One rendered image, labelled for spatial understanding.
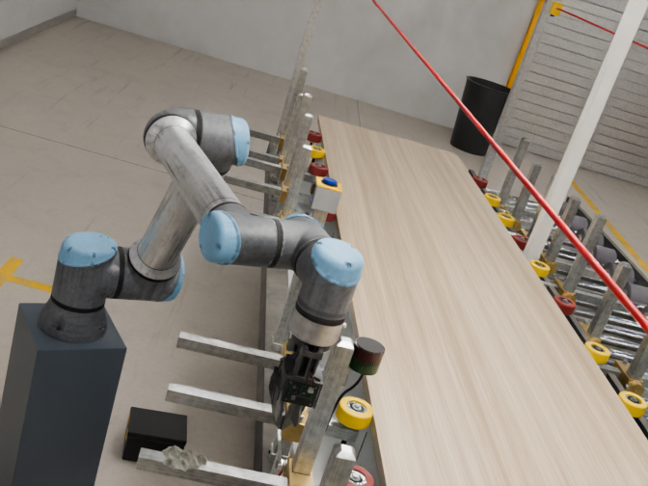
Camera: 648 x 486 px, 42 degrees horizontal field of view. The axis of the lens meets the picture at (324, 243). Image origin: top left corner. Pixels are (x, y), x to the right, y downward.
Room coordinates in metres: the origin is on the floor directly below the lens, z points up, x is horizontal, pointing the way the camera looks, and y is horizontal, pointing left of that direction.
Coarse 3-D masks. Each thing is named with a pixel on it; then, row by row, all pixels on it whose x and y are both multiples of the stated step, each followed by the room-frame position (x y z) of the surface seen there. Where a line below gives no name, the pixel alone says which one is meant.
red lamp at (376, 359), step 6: (354, 342) 1.41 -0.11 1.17; (354, 348) 1.40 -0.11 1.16; (360, 348) 1.39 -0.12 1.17; (384, 348) 1.42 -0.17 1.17; (354, 354) 1.40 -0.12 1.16; (360, 354) 1.39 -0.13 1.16; (366, 354) 1.39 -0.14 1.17; (372, 354) 1.39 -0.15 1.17; (378, 354) 1.39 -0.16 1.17; (360, 360) 1.39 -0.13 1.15; (366, 360) 1.39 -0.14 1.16; (372, 360) 1.39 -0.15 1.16; (378, 360) 1.39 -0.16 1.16
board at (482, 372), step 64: (320, 128) 4.00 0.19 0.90; (384, 192) 3.30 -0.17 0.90; (448, 192) 3.61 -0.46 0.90; (384, 256) 2.60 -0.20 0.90; (448, 256) 2.79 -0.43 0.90; (512, 256) 3.01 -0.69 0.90; (384, 320) 2.12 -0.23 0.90; (448, 320) 2.26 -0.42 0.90; (512, 320) 2.41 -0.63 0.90; (384, 384) 1.78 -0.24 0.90; (448, 384) 1.88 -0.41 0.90; (512, 384) 1.99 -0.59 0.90; (576, 384) 2.11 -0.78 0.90; (384, 448) 1.52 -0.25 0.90; (448, 448) 1.60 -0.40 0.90; (512, 448) 1.68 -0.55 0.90; (576, 448) 1.77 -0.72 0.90; (640, 448) 1.87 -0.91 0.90
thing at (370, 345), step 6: (360, 342) 1.41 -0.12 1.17; (366, 342) 1.42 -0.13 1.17; (372, 342) 1.43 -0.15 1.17; (378, 342) 1.43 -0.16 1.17; (366, 348) 1.40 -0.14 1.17; (372, 348) 1.40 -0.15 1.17; (378, 348) 1.41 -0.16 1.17; (348, 366) 1.40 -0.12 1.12; (360, 378) 1.41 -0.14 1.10; (354, 384) 1.41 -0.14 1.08; (348, 390) 1.41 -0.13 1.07; (336, 402) 1.41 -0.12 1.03
